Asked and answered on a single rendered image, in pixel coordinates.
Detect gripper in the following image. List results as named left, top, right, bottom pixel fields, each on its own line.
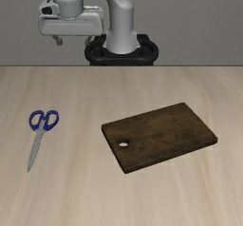
left=38, top=0, right=104, bottom=47

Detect dark brown cutting board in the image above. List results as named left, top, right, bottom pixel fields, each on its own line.
left=101, top=102, right=219, bottom=175

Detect blue-handled scissors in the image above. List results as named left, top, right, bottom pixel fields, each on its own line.
left=26, top=109, right=60, bottom=174

